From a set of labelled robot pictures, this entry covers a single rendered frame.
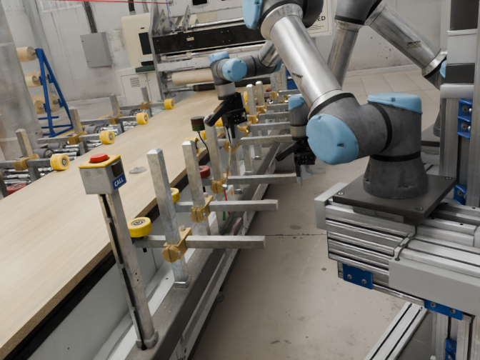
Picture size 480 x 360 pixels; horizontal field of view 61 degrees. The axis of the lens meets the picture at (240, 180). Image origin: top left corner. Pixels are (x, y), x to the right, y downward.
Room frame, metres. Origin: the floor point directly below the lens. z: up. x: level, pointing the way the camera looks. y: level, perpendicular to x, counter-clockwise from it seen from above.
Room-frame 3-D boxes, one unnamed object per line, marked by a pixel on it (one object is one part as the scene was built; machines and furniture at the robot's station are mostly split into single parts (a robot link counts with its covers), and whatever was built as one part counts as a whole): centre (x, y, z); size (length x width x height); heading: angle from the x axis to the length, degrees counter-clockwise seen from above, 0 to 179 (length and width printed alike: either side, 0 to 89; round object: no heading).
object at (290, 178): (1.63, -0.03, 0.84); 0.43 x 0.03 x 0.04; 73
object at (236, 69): (1.49, -0.04, 1.32); 0.11 x 0.11 x 0.08; 21
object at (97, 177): (0.90, 0.31, 1.18); 0.07 x 0.07 x 0.08; 73
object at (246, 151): (2.11, -0.06, 0.90); 0.03 x 0.03 x 0.48; 73
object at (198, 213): (1.41, 0.15, 0.84); 0.13 x 0.06 x 0.05; 163
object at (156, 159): (1.15, 0.23, 0.92); 0.03 x 0.03 x 0.48; 73
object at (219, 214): (1.59, 0.07, 0.75); 0.26 x 0.01 x 0.10; 163
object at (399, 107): (0.93, -0.37, 1.21); 0.13 x 0.12 x 0.14; 111
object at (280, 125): (2.14, -0.10, 0.95); 0.50 x 0.04 x 0.04; 73
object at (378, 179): (0.93, -0.38, 1.09); 0.15 x 0.15 x 0.10
